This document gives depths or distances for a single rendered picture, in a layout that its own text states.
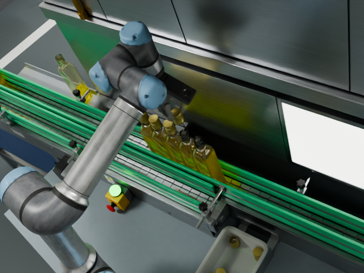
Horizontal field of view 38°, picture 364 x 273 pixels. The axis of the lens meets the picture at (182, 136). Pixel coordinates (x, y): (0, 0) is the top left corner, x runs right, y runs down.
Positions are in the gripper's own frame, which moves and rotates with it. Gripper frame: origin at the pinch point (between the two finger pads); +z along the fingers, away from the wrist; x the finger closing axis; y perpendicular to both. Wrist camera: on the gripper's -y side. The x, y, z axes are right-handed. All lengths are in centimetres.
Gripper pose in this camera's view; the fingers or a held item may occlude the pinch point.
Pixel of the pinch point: (176, 114)
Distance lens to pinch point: 160.4
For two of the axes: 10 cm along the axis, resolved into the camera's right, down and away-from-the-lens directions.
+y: -8.2, -2.9, 4.9
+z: 2.6, 5.7, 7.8
